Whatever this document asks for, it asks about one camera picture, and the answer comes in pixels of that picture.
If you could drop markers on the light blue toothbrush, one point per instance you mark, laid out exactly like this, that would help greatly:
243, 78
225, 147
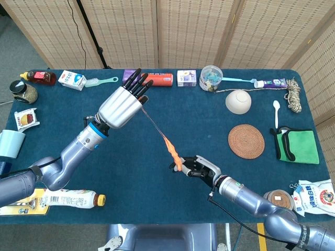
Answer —
235, 79

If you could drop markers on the dark blue box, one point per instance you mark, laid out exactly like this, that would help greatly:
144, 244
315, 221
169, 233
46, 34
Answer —
5, 167

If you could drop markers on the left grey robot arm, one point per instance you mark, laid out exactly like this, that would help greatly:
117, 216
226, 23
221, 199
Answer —
70, 154

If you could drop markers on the black stand pole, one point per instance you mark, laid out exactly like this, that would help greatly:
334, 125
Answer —
91, 34

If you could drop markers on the purple white toothpaste tube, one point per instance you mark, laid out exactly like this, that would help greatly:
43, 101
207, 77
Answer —
272, 83

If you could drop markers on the bamboo folding screen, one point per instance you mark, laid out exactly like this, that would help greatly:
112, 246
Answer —
196, 31

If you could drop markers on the glass jar black lid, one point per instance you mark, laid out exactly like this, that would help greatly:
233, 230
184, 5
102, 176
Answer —
24, 92

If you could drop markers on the orange can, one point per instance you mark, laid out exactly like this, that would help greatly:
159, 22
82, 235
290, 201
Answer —
162, 79

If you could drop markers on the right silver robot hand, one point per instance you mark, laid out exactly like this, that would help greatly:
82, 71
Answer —
201, 168

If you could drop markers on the grey robot torso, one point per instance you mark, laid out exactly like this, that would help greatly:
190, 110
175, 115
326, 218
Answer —
162, 238

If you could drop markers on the tea bottle yellow cap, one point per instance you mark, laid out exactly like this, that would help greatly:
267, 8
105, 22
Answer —
78, 200

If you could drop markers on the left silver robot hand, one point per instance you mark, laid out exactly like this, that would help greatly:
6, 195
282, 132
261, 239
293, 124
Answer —
117, 107

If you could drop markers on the clear jar of clips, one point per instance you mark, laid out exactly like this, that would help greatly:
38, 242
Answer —
210, 79

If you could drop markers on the white red snack packet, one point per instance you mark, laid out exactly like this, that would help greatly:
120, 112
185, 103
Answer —
26, 119

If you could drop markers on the white blue milk carton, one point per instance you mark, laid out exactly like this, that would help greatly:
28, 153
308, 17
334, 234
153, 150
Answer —
72, 79

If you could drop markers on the yellow razor package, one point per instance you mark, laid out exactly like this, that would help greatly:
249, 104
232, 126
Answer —
15, 210

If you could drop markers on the white sugar bag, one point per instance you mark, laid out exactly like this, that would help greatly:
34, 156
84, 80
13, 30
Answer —
319, 196

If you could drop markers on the round brown lidded cup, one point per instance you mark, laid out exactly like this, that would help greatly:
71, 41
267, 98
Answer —
278, 197

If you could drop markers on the cream bowl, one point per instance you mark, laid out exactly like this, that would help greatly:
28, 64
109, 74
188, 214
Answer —
238, 102

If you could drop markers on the red sauce bottle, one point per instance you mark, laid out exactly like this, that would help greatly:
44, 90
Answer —
44, 78

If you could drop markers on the blue tablecloth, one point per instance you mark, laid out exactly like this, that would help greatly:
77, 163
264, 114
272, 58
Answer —
196, 117

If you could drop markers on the green cloth black edge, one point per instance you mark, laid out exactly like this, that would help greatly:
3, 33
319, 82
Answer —
301, 146

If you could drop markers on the white purple carton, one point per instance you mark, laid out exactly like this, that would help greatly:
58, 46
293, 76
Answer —
187, 78

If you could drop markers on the brown rattan coaster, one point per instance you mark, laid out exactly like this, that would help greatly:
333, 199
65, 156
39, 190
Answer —
246, 141

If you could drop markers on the orange stretchy toy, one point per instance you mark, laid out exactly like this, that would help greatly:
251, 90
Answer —
172, 151

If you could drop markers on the white plastic spoon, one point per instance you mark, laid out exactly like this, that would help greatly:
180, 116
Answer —
276, 104

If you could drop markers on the light blue mug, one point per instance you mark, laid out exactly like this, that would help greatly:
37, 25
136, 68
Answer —
10, 143

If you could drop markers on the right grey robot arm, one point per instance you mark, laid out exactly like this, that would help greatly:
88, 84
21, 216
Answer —
248, 196

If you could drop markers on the binder clip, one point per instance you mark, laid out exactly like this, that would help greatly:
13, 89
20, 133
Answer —
294, 186

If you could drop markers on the purple box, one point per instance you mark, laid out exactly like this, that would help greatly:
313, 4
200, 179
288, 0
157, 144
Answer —
127, 75

